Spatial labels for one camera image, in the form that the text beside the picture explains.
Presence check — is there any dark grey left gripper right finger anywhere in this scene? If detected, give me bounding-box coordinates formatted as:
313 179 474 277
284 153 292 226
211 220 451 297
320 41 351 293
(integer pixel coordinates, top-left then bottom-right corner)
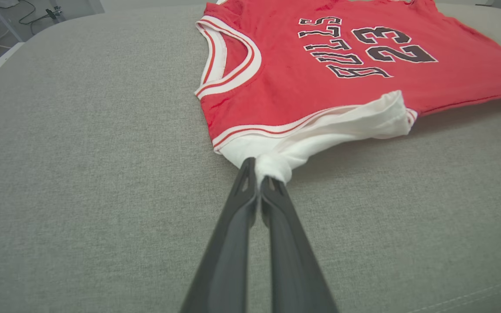
259 176 339 313

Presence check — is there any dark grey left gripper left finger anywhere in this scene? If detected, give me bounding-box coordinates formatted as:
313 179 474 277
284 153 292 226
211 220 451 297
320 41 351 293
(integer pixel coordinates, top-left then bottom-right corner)
180 157 260 313

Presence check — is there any red and white basketball jersey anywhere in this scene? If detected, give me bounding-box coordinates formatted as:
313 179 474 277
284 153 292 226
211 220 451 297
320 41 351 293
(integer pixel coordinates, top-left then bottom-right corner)
194 0 501 185

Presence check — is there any black floor cable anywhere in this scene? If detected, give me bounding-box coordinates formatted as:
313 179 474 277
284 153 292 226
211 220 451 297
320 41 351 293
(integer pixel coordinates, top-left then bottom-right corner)
16 0 65 25

